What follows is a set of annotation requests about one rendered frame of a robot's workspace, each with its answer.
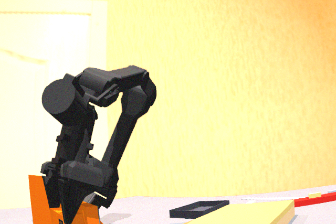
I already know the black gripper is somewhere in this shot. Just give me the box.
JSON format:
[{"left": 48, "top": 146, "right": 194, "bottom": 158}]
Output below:
[{"left": 40, "top": 129, "right": 106, "bottom": 224}]

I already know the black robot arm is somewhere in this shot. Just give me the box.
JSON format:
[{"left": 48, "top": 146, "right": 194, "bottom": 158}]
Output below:
[{"left": 41, "top": 65, "right": 156, "bottom": 209}]

